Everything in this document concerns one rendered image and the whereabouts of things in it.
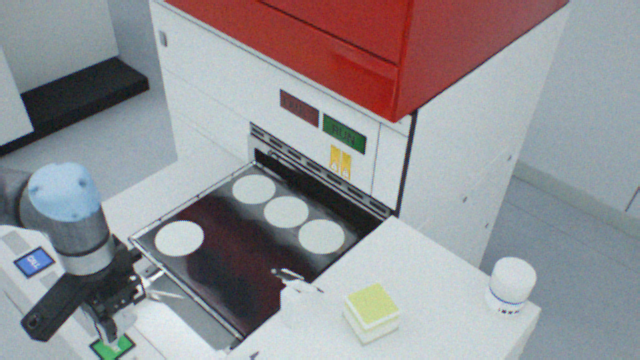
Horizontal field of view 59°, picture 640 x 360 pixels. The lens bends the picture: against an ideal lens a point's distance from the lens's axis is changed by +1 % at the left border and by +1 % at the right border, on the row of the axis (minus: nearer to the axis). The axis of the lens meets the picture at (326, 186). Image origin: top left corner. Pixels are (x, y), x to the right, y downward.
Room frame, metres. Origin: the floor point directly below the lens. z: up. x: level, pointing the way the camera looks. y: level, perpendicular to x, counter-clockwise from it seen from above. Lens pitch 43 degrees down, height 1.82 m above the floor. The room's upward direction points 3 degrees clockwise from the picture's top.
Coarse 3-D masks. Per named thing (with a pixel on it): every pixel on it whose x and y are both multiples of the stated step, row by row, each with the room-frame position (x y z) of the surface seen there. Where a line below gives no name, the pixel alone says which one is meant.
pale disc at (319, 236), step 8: (312, 224) 0.87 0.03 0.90; (320, 224) 0.87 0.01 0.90; (328, 224) 0.87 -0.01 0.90; (336, 224) 0.88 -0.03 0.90; (304, 232) 0.85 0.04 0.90; (312, 232) 0.85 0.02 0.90; (320, 232) 0.85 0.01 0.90; (328, 232) 0.85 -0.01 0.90; (336, 232) 0.85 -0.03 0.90; (304, 240) 0.82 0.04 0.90; (312, 240) 0.82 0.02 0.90; (320, 240) 0.82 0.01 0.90; (328, 240) 0.83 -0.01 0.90; (336, 240) 0.83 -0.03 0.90; (312, 248) 0.80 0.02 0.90; (320, 248) 0.80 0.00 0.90; (328, 248) 0.80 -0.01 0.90; (336, 248) 0.80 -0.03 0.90
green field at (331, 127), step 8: (328, 120) 0.97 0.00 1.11; (328, 128) 0.97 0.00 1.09; (336, 128) 0.96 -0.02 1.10; (344, 128) 0.94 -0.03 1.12; (336, 136) 0.96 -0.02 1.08; (344, 136) 0.94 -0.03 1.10; (352, 136) 0.93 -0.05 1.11; (360, 136) 0.92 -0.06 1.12; (352, 144) 0.93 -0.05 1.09; (360, 144) 0.92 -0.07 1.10
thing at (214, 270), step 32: (224, 192) 0.96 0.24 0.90; (288, 192) 0.97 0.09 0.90; (160, 224) 0.84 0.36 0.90; (224, 224) 0.86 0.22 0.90; (256, 224) 0.86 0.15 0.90; (160, 256) 0.75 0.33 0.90; (192, 256) 0.76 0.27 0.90; (224, 256) 0.77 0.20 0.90; (256, 256) 0.77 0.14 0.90; (288, 256) 0.77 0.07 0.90; (320, 256) 0.78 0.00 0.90; (192, 288) 0.68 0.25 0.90; (224, 288) 0.68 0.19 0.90; (256, 288) 0.69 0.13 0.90; (256, 320) 0.61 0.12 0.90
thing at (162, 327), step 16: (144, 304) 0.65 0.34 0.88; (160, 304) 0.65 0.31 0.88; (144, 320) 0.61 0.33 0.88; (160, 320) 0.61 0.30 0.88; (176, 320) 0.62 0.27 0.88; (160, 336) 0.58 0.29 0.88; (176, 336) 0.58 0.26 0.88; (192, 336) 0.58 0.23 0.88; (176, 352) 0.55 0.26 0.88; (192, 352) 0.55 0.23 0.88; (208, 352) 0.55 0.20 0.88
